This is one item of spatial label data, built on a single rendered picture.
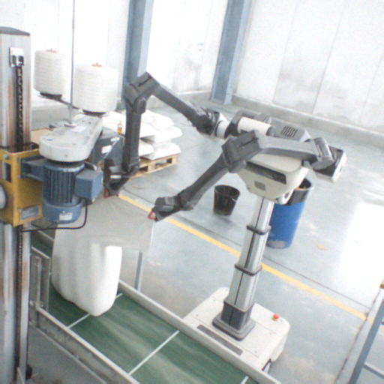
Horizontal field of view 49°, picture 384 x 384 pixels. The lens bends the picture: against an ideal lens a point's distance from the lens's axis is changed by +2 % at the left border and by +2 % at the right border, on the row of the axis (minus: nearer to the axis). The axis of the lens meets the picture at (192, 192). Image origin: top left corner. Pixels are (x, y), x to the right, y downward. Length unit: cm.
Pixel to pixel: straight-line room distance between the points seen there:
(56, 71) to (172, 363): 143
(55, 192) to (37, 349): 132
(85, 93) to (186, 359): 135
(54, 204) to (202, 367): 108
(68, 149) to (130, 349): 109
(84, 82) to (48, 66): 24
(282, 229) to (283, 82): 648
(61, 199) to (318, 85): 856
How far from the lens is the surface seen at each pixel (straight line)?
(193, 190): 163
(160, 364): 216
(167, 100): 172
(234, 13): 1046
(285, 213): 392
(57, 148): 157
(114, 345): 222
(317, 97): 985
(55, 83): 184
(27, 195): 181
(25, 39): 171
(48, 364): 267
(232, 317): 253
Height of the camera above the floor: 194
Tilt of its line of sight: 23 degrees down
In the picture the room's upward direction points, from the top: 10 degrees clockwise
